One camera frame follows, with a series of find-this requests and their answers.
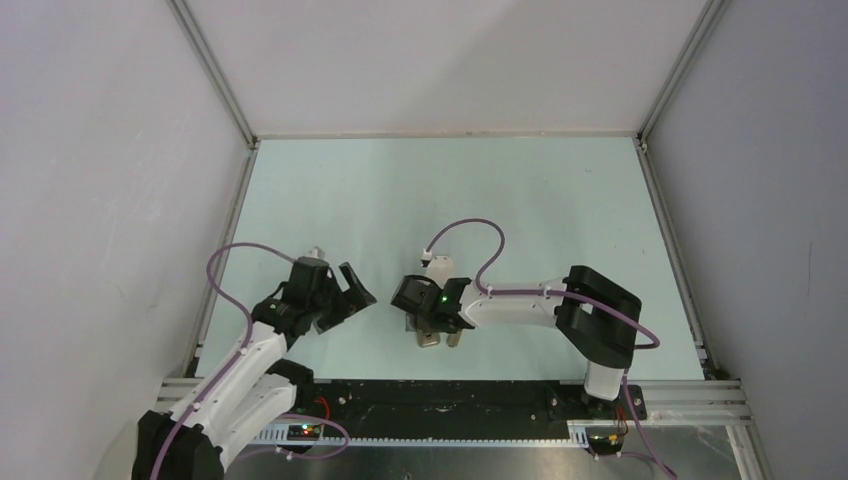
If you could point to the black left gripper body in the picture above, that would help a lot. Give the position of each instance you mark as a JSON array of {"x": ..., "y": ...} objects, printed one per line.
[{"x": 329, "y": 300}]

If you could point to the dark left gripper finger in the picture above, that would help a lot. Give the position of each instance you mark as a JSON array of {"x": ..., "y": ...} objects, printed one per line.
[
  {"x": 356, "y": 295},
  {"x": 334, "y": 314}
]

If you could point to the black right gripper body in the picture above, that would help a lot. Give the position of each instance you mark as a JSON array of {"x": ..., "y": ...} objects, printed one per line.
[{"x": 426, "y": 323}]

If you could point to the beige remote control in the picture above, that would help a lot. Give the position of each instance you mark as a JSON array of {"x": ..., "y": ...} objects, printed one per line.
[{"x": 426, "y": 335}]

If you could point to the beige battery compartment cover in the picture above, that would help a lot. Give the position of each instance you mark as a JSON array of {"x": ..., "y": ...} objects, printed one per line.
[{"x": 452, "y": 339}]

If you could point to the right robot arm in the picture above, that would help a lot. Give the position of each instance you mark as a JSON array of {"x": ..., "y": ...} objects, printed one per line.
[{"x": 597, "y": 316}]

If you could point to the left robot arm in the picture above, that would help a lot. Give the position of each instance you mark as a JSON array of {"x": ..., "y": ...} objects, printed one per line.
[{"x": 200, "y": 436}]

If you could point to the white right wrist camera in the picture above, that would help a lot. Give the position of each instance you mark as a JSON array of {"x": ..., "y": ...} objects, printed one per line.
[{"x": 438, "y": 268}]

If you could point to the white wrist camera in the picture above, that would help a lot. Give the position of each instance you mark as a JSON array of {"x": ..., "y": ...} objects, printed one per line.
[
  {"x": 316, "y": 253},
  {"x": 438, "y": 268}
]

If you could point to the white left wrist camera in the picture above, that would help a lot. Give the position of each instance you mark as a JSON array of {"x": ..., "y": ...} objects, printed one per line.
[{"x": 316, "y": 253}]

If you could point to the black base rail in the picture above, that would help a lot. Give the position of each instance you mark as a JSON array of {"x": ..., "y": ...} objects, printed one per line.
[{"x": 462, "y": 410}]

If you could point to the left aluminium frame post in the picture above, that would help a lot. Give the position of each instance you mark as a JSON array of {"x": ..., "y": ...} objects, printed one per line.
[{"x": 204, "y": 52}]

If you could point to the aluminium frame post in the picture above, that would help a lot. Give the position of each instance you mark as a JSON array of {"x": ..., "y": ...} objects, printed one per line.
[
  {"x": 704, "y": 26},
  {"x": 204, "y": 52}
]

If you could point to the right aluminium frame post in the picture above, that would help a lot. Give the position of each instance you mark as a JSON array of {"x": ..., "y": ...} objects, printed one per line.
[{"x": 704, "y": 26}]

